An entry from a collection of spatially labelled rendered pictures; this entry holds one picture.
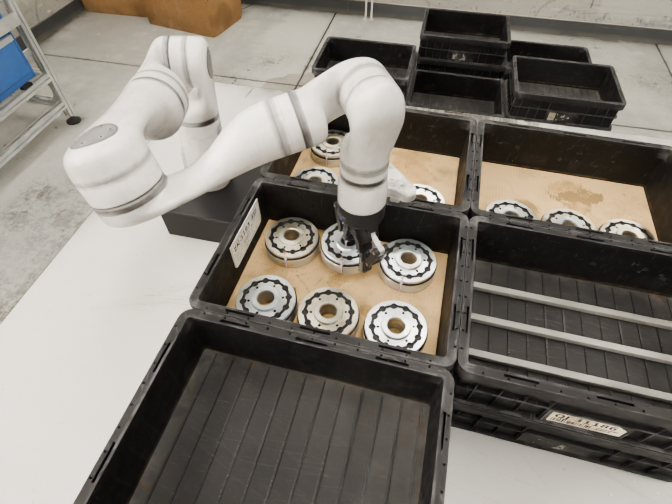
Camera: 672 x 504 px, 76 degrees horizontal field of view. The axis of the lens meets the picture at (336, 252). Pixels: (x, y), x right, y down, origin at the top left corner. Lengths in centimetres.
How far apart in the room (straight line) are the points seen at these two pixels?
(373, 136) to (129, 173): 28
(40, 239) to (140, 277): 135
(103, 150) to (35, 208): 202
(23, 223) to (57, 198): 19
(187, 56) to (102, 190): 43
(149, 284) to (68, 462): 36
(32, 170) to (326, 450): 238
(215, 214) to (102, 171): 50
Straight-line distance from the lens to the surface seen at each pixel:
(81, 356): 99
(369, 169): 58
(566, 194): 106
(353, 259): 75
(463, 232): 76
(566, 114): 194
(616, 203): 109
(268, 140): 51
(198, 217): 100
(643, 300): 94
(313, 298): 73
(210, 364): 73
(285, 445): 67
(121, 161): 52
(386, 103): 51
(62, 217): 241
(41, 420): 96
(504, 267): 87
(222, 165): 53
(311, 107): 52
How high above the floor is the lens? 147
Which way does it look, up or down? 51 degrees down
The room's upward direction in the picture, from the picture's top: straight up
